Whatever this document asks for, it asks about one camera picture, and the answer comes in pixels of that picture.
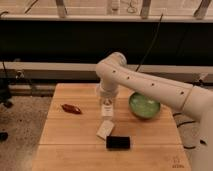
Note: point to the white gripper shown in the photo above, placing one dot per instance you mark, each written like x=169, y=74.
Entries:
x=108, y=89

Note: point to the clear plastic bottle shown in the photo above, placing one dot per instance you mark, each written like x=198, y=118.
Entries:
x=107, y=109

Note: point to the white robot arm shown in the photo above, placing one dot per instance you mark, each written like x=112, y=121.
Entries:
x=194, y=101

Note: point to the green ceramic bowl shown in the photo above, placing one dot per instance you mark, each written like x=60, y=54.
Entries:
x=142, y=106

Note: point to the white small box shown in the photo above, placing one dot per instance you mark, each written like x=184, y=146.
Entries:
x=105, y=129

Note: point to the red chili pepper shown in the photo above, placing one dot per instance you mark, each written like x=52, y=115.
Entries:
x=71, y=109

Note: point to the black rectangular box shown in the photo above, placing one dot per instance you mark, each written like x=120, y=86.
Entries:
x=116, y=142

